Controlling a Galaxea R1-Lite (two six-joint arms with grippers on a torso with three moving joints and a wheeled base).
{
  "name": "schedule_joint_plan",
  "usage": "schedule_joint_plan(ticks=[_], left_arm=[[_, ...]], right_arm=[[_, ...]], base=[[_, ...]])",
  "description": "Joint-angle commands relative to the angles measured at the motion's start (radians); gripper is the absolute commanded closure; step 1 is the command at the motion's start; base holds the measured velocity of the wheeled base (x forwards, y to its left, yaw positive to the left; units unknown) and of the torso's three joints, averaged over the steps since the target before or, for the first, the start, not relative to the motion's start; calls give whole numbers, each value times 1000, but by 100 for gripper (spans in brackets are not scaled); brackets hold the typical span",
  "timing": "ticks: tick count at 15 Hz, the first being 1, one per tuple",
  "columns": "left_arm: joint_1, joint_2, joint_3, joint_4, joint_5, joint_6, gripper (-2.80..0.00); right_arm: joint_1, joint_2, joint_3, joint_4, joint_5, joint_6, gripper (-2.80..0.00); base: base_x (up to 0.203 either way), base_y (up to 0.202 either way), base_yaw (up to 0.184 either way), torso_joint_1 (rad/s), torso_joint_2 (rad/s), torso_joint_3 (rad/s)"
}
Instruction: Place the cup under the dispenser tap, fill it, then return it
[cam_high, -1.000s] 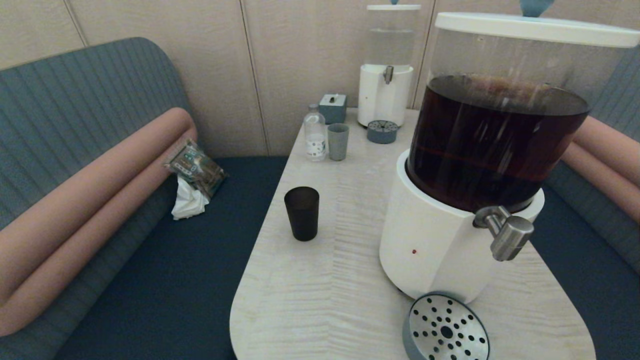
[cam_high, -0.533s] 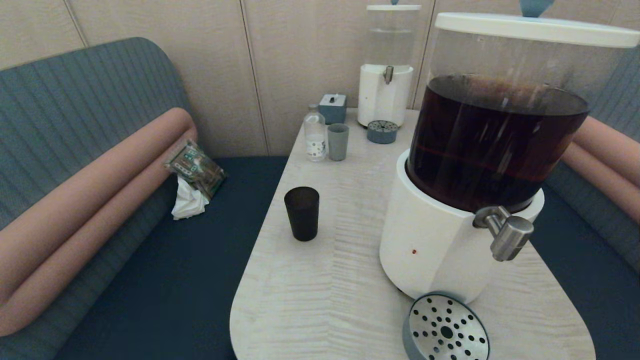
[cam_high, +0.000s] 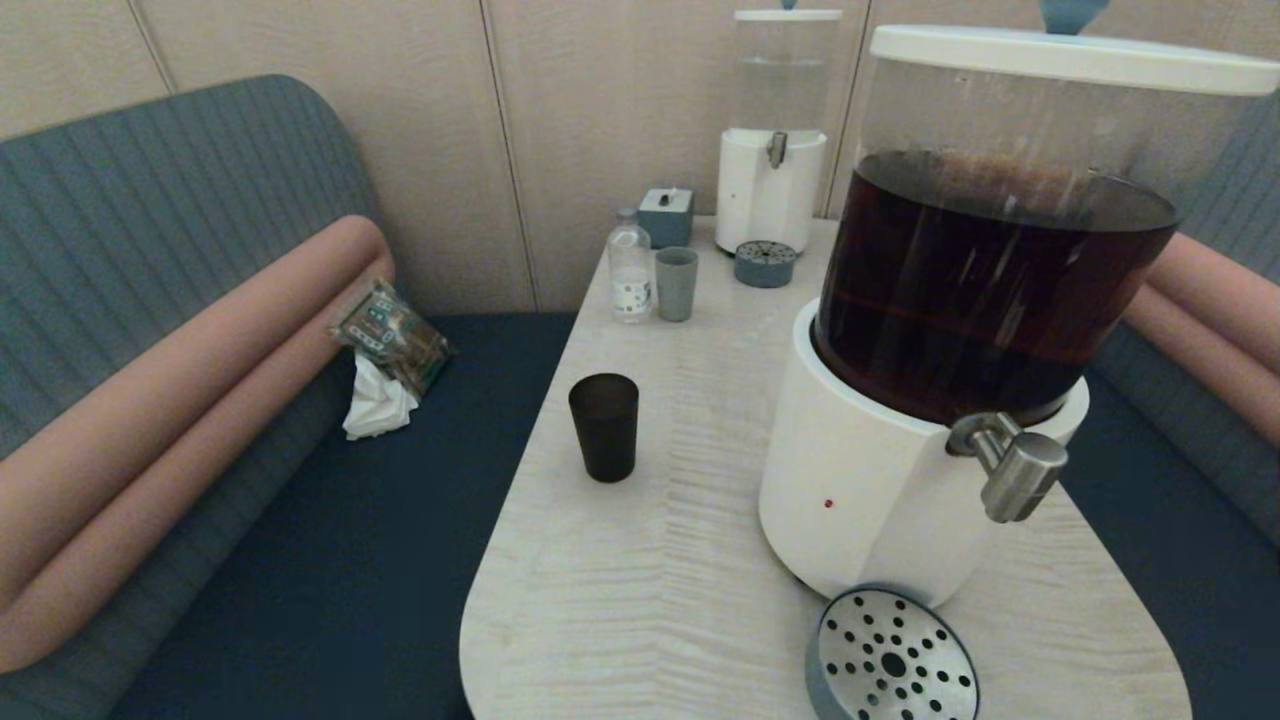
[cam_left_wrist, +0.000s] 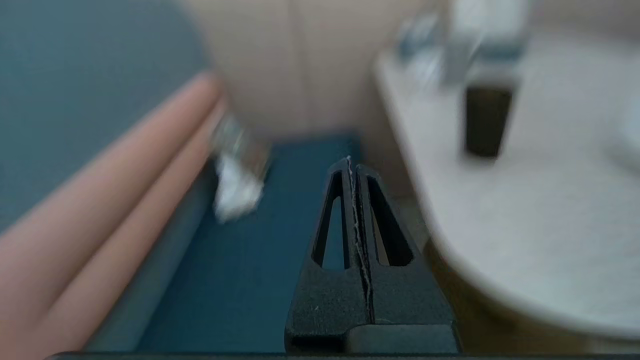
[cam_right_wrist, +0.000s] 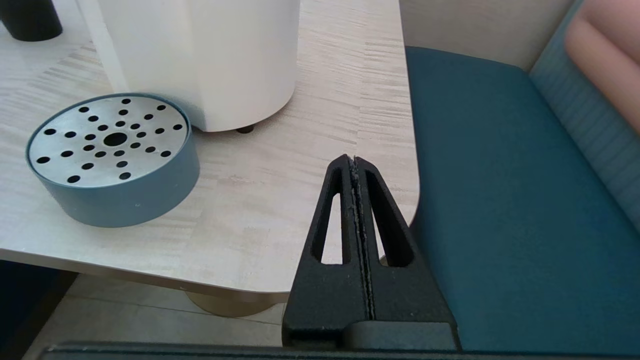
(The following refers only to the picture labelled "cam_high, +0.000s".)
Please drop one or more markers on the clear plastic water bottle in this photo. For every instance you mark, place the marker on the clear plastic water bottle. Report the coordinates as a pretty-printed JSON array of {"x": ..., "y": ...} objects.
[{"x": 630, "y": 272}]

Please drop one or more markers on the silver dispenser tap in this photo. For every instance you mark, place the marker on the silver dispenser tap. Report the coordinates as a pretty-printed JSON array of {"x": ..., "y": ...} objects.
[{"x": 1020, "y": 475}]

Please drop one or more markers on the blue-grey square box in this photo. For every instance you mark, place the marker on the blue-grey square box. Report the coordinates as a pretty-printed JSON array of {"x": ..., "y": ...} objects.
[{"x": 665, "y": 218}]

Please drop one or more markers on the white crumpled tissue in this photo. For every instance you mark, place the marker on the white crumpled tissue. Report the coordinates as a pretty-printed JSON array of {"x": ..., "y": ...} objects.
[{"x": 375, "y": 408}]

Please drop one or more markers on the small blue-grey drip tray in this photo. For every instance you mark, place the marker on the small blue-grey drip tray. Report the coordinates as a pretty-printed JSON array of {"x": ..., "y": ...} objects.
[{"x": 765, "y": 267}]

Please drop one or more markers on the dark teal seat cushion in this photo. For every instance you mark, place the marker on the dark teal seat cushion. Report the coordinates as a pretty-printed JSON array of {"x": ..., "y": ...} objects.
[
  {"x": 1180, "y": 560},
  {"x": 400, "y": 520}
]

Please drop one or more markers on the small water drink dispenser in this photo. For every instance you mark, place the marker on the small water drink dispenser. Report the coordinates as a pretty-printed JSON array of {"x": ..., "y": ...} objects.
[{"x": 765, "y": 192}]

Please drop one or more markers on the salmon pink bolster cushion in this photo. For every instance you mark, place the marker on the salmon pink bolster cushion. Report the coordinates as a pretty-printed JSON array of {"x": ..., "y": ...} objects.
[
  {"x": 1230, "y": 292},
  {"x": 200, "y": 343},
  {"x": 150, "y": 503},
  {"x": 1200, "y": 352}
]

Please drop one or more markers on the grey plastic cup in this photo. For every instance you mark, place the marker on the grey plastic cup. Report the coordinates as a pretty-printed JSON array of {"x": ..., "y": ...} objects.
[{"x": 676, "y": 287}]

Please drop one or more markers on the green printed snack packet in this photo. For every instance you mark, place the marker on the green printed snack packet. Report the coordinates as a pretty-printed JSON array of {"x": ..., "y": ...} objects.
[{"x": 390, "y": 338}]

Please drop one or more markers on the large tea drink dispenser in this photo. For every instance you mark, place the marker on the large tea drink dispenser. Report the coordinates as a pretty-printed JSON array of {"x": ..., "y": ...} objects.
[{"x": 880, "y": 480}]

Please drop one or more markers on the large blue-grey drip tray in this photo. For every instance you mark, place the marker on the large blue-grey drip tray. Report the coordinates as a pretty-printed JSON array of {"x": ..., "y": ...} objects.
[{"x": 890, "y": 665}]

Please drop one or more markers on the black tapered cup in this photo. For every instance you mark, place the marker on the black tapered cup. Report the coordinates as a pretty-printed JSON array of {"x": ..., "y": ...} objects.
[{"x": 605, "y": 440}]

